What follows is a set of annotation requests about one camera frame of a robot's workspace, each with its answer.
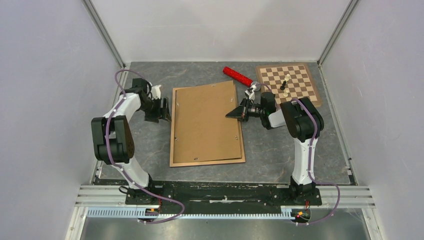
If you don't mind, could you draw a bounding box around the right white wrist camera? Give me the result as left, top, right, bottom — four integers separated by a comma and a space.
244, 83, 260, 101

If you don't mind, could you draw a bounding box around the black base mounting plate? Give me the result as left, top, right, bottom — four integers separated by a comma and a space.
118, 180, 323, 215

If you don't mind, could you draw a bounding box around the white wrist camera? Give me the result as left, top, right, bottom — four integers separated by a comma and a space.
244, 83, 260, 101
150, 84, 163, 100

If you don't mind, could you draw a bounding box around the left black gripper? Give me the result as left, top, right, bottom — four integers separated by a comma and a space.
139, 96, 172, 124

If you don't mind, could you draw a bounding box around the aluminium rail frame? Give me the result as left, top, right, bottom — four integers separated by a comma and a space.
65, 185, 386, 240

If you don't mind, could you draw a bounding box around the brown frame backing board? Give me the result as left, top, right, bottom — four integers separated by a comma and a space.
172, 80, 243, 164

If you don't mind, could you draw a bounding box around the black chess piece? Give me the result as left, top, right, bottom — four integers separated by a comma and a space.
280, 81, 287, 91

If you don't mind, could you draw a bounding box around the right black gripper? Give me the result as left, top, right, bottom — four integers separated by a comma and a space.
226, 97, 265, 122

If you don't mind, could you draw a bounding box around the left aluminium corner post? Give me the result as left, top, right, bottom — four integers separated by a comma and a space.
81, 0, 129, 69

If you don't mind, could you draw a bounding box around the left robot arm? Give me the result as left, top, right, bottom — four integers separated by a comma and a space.
91, 77, 172, 204

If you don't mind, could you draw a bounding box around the red cylindrical object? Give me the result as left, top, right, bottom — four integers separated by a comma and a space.
222, 66, 261, 92

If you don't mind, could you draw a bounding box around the aluminium corner post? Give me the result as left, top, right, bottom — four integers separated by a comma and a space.
317, 0, 360, 68
81, 0, 129, 69

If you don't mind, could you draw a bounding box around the right aluminium corner post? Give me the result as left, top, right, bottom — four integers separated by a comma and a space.
317, 0, 360, 68

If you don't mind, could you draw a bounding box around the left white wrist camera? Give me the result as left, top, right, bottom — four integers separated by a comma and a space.
150, 84, 163, 100

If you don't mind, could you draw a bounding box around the wooden picture frame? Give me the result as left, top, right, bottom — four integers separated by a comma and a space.
169, 80, 247, 168

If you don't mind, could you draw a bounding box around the wooden chessboard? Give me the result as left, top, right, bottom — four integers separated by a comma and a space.
255, 62, 322, 107

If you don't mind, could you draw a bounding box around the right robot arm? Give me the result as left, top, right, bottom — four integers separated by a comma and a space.
226, 92, 324, 206

